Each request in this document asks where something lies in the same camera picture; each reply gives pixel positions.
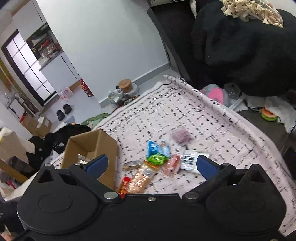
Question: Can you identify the white black labelled pack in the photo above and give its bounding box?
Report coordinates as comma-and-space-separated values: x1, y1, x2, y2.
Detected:
180, 150, 210, 174

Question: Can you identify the red chocolate bar wrapper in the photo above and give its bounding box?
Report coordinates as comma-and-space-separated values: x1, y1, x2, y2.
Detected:
117, 176, 131, 199

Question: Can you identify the pink sausage snack pack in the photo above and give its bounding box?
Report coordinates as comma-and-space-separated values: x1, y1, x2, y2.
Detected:
164, 154, 181, 177

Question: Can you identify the brown biscuit clear pack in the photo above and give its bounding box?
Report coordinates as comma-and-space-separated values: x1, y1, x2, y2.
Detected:
122, 160, 142, 171

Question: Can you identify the purple snack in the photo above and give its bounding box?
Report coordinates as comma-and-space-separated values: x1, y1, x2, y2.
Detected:
171, 126, 192, 144

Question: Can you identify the orange cracker pack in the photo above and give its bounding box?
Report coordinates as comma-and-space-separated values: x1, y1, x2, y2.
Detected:
126, 161, 159, 194

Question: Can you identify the green snack packet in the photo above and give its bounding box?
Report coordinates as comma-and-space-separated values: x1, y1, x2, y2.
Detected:
147, 154, 169, 166

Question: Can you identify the blue snack bag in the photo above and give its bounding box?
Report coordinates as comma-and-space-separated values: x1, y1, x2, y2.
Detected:
147, 141, 171, 158

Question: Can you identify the long white cracker pack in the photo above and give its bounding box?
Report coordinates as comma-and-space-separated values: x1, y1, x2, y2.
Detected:
77, 154, 91, 165

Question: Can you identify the brown cardboard box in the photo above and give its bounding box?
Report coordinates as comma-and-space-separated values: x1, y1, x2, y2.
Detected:
61, 129, 119, 190

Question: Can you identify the black clothes heap on floor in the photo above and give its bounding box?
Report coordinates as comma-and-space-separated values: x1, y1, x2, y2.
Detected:
26, 124, 91, 166

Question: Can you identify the green cartoon floor mat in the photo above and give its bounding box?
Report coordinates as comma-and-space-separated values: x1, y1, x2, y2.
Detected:
81, 113, 110, 128

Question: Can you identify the black slipper left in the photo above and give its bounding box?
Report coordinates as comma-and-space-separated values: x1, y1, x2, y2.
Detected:
56, 110, 65, 121

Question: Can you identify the small cardboard box on floor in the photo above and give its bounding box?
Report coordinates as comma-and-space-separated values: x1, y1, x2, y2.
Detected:
20, 115, 52, 138

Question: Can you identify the white black patterned blanket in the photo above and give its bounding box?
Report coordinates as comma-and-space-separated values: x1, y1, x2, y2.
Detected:
4, 74, 296, 237

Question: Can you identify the burger shaped toy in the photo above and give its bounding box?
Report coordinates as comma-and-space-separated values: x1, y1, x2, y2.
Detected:
261, 108, 278, 122

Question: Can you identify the wooden table with cloth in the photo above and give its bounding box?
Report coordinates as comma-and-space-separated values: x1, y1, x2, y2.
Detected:
1, 127, 35, 183

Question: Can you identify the pink grey plush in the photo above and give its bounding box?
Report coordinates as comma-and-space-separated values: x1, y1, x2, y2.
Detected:
200, 84, 231, 107

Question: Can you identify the clear bag by container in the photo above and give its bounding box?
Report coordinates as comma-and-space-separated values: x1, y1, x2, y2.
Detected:
108, 89, 124, 105

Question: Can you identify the pink plastic bag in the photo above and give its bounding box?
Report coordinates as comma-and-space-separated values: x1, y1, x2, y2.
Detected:
57, 87, 73, 100

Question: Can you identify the brown lidded round container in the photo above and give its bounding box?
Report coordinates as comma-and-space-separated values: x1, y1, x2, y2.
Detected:
118, 79, 133, 93

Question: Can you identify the white kitchen cabinet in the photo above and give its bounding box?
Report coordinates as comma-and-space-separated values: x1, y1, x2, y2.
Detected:
40, 51, 81, 91

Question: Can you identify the black clothes pile on chair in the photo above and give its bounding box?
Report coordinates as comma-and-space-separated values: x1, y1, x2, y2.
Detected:
146, 0, 296, 97

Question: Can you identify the dark framed glass door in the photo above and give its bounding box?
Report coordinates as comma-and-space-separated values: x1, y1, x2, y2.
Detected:
1, 30, 56, 106

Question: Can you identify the beige tasselled cloth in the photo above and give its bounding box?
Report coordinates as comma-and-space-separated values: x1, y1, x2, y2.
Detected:
221, 0, 283, 28

